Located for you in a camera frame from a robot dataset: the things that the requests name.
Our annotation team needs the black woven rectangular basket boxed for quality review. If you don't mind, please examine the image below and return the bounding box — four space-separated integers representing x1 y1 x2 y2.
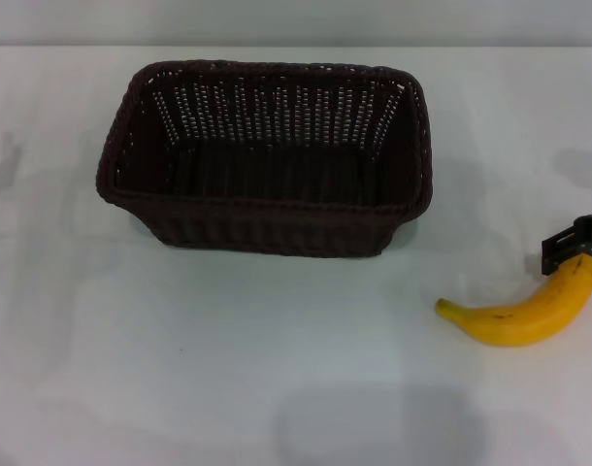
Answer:
95 59 433 258

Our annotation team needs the yellow banana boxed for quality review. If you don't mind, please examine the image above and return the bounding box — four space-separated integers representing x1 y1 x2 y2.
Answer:
435 256 592 349

